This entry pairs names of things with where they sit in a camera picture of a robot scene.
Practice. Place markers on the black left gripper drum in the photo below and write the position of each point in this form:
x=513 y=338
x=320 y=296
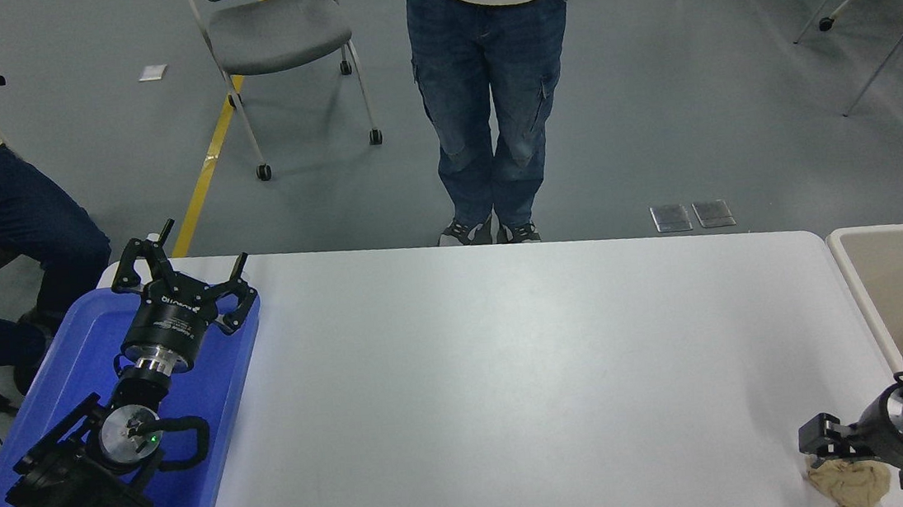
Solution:
x=164 y=327

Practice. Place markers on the tan paper ball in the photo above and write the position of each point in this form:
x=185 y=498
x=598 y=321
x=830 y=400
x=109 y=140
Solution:
x=851 y=484

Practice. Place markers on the blue plastic tray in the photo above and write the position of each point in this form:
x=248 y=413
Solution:
x=206 y=376

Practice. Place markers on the silver floor plate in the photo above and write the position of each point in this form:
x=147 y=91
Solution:
x=671 y=218
x=714 y=213

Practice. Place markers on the grey wheeled chair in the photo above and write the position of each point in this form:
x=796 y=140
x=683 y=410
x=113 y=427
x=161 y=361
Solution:
x=273 y=30

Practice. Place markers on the standing person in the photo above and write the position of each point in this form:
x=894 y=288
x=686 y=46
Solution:
x=484 y=76

